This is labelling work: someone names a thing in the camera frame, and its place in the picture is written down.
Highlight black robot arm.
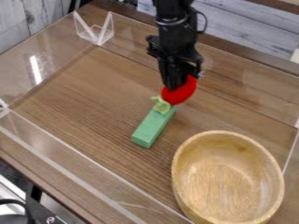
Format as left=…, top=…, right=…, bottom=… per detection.
left=146, top=0, right=208, bottom=91

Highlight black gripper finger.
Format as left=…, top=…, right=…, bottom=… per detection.
left=183, top=63, right=202, bottom=88
left=159, top=59, right=183, bottom=90

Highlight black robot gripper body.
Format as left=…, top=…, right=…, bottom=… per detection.
left=146, top=23, right=204, bottom=79

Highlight clear acrylic enclosure wall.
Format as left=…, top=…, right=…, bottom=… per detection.
left=0, top=8, right=299, bottom=224

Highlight green rectangular block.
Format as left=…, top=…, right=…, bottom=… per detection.
left=131, top=106, right=178, bottom=149

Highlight wooden bowl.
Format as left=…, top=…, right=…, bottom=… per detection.
left=171, top=130, right=286, bottom=224

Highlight red plush strawberry toy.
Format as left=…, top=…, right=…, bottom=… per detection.
left=151, top=82, right=198, bottom=115

